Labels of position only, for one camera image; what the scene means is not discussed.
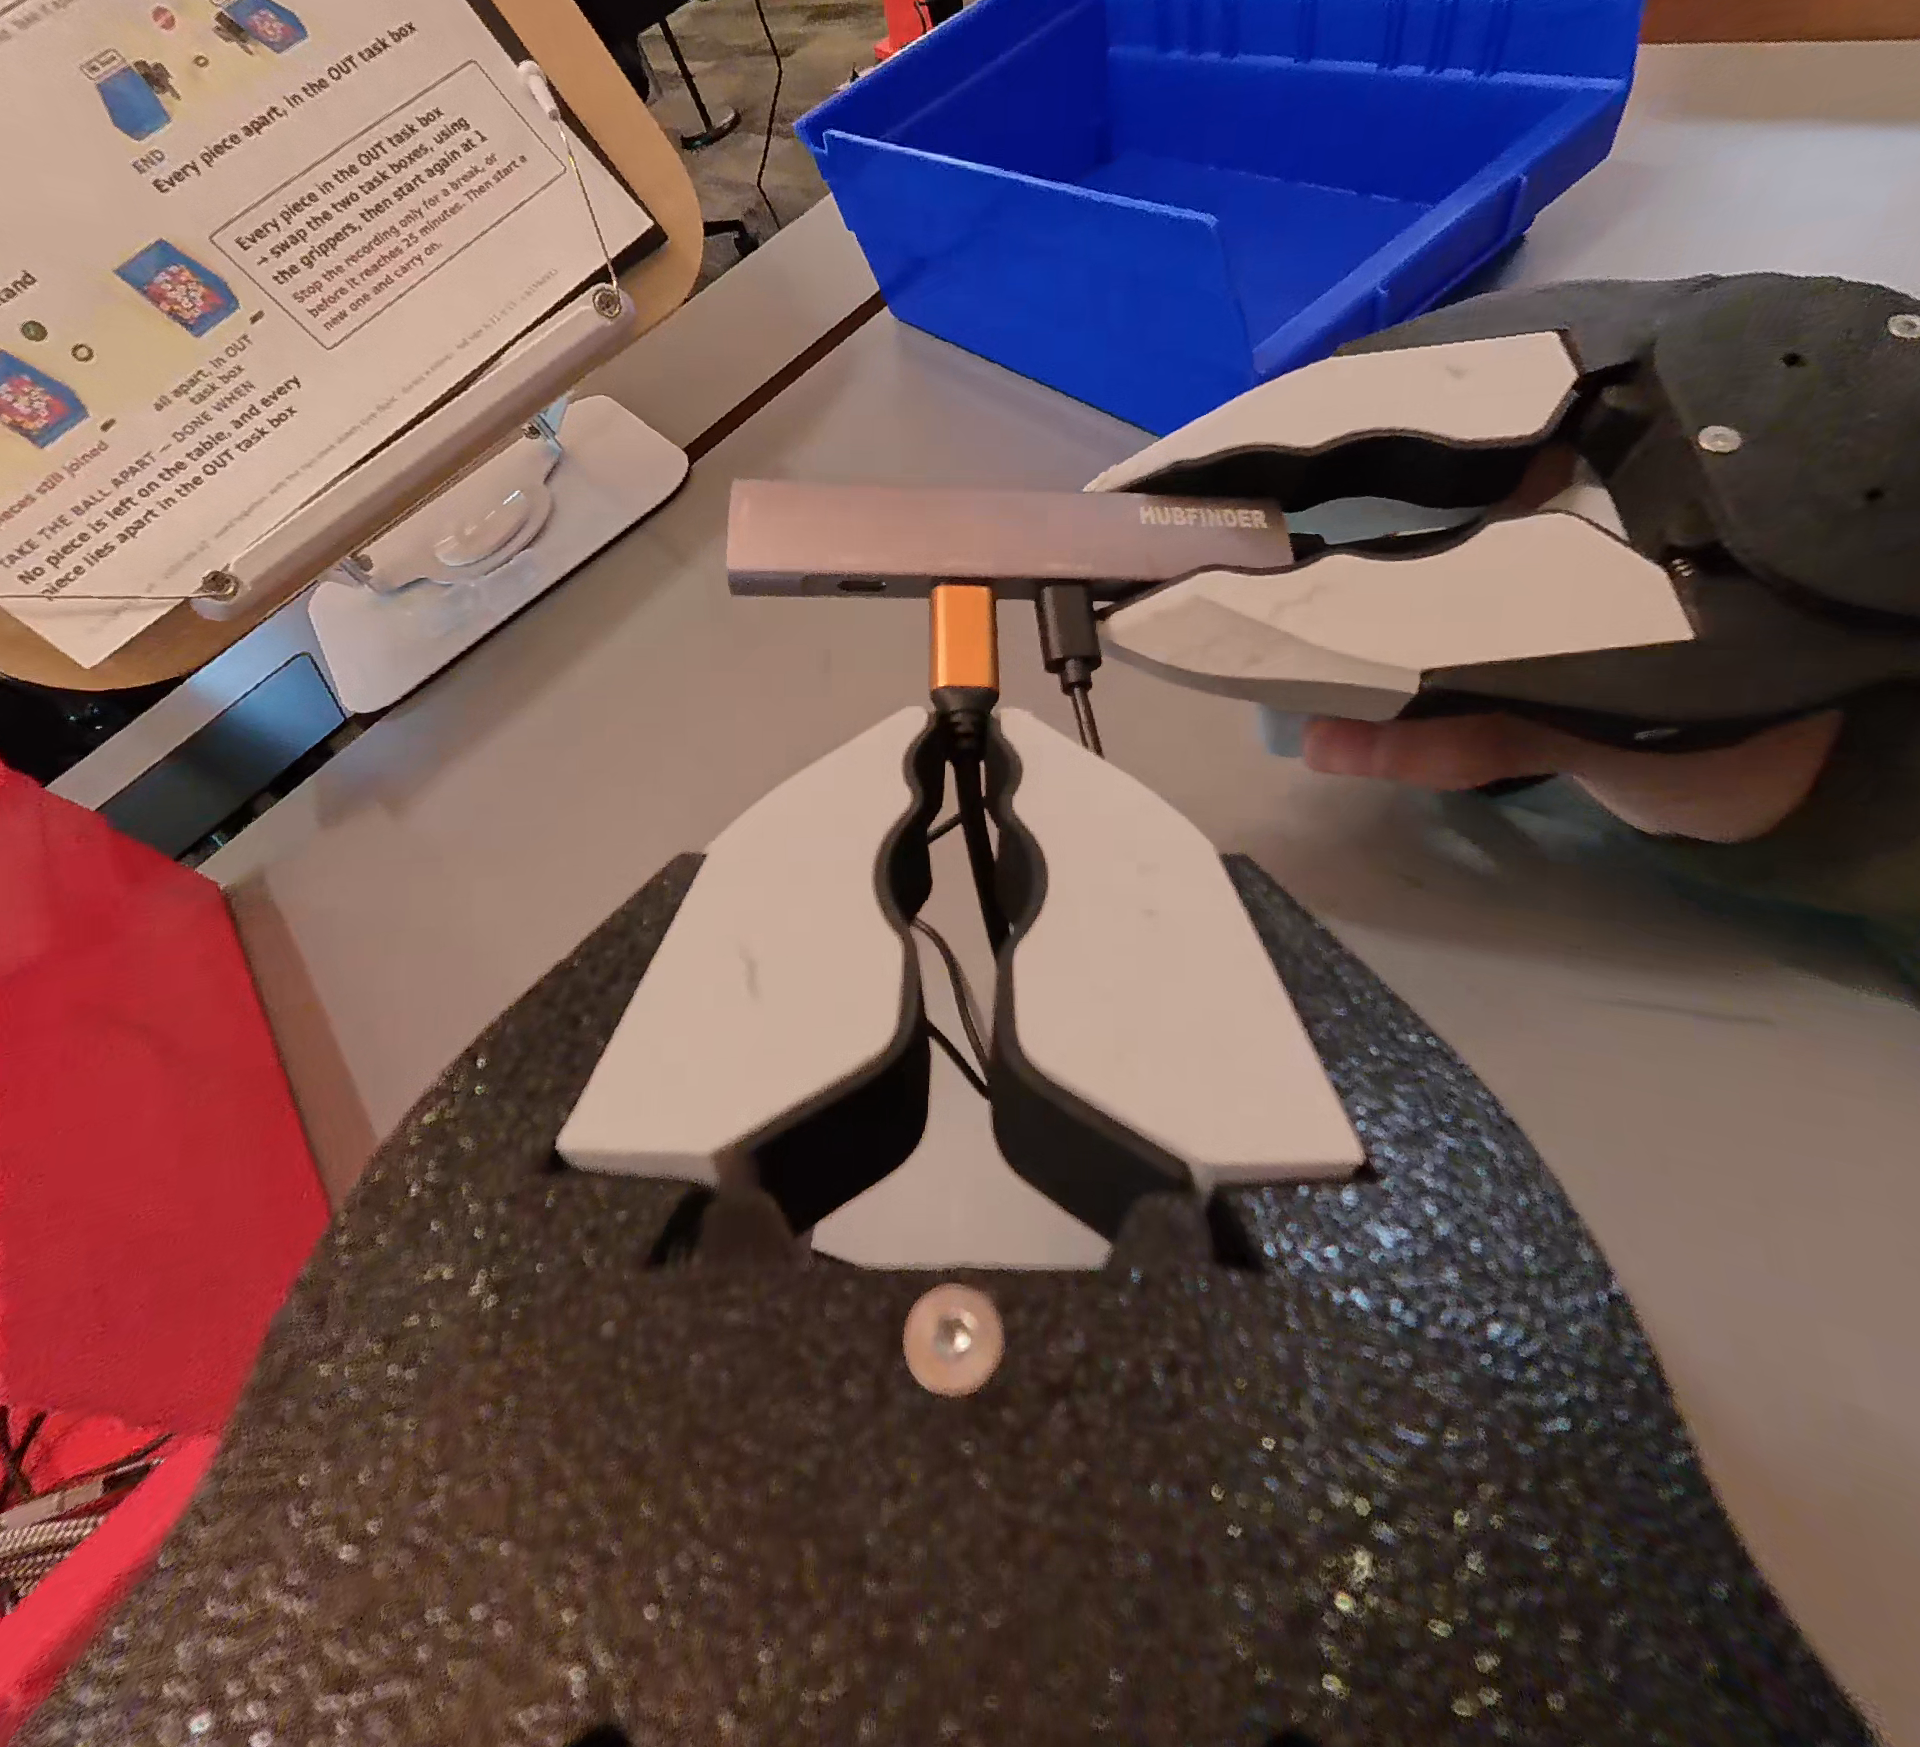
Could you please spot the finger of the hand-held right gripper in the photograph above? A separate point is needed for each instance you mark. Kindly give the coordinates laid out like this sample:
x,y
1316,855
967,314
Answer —
x,y
1425,606
1351,405

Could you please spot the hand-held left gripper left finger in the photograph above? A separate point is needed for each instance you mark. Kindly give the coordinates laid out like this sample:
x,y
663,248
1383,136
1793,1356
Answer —
x,y
752,996

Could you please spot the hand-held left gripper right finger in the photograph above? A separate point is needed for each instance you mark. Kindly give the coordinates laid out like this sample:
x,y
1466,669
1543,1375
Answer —
x,y
1169,1012

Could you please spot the blue plastic bin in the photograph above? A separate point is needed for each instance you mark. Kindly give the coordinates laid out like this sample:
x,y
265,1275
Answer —
x,y
1231,171

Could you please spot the grey usb hub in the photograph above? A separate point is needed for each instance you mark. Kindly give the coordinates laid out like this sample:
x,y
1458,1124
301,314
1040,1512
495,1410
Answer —
x,y
974,532

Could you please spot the red plastic bin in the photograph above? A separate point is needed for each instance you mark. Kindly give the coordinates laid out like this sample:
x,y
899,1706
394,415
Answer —
x,y
120,1102

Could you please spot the person's right hand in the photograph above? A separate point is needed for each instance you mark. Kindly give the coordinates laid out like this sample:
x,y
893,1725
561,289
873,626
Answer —
x,y
1651,788

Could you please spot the wooden document stand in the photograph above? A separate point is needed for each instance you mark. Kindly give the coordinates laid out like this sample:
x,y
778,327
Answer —
x,y
644,128

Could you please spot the printed instruction sheet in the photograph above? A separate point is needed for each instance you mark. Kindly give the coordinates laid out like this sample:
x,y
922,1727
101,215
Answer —
x,y
301,128

